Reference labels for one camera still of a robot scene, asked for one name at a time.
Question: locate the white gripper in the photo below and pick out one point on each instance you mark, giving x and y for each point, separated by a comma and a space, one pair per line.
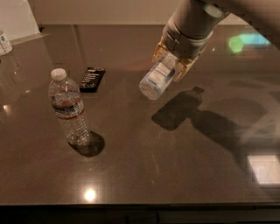
184, 44

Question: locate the blue label plastic bottle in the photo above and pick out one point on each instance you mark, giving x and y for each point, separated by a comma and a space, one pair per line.
160, 76

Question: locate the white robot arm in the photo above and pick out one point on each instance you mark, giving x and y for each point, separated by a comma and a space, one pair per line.
262, 15

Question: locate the clear red label water bottle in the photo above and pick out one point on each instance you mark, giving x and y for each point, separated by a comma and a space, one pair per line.
68, 106

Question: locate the black snack bar wrapper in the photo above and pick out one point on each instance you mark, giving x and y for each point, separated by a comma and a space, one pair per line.
92, 79

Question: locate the white container at left edge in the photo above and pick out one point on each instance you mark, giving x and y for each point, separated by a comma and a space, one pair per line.
5, 44

